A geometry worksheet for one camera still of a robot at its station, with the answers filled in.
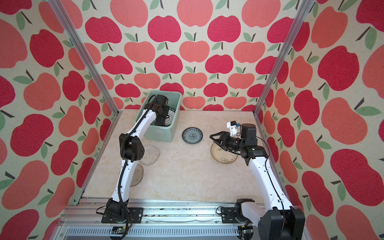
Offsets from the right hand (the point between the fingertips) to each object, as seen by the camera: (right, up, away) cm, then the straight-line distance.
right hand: (215, 138), depth 75 cm
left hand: (-27, +14, +30) cm, 43 cm away
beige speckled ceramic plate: (+7, -13, +21) cm, 26 cm away
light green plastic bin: (-27, +1, +19) cm, 33 cm away
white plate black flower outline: (-26, +10, +18) cm, 33 cm away
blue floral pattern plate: (-12, -1, +33) cm, 35 cm away
